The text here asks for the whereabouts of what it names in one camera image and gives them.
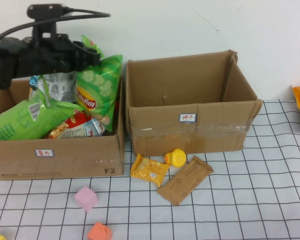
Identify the brown biscuit packet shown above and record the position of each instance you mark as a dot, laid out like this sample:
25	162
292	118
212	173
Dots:
185	181

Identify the orange foam cube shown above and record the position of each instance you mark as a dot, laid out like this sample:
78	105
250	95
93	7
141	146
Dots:
98	232

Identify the yellow rubber duck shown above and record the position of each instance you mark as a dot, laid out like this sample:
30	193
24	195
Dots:
177	157

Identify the pink foam cube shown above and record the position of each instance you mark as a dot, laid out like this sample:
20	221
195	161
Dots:
86	198

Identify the red shrimp chips bag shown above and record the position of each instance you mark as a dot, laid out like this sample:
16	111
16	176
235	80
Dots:
75	125

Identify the cardboard box marked F2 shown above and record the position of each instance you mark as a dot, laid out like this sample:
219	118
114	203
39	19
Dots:
77	160

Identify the green Lay's cucumber chips bag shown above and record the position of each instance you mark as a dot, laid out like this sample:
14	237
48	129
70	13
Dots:
100	90

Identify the green chips bag with barcode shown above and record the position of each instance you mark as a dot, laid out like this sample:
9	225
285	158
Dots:
15	120

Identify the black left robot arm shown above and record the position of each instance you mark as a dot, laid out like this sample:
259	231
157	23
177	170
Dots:
2	65

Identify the large taped cardboard box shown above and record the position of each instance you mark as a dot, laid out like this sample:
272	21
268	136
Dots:
215	135

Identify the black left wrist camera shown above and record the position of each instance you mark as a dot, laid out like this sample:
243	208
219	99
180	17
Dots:
46	11

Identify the white grid tablecloth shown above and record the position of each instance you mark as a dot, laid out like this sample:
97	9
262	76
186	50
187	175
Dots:
265	187

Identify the small yellow cracker packet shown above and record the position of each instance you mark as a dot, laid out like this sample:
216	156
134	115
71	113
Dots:
150	168

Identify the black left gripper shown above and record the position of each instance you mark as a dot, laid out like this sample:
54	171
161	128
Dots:
47	57

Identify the blue dotted snack pouch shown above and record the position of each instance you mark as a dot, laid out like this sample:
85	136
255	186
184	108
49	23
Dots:
60	87

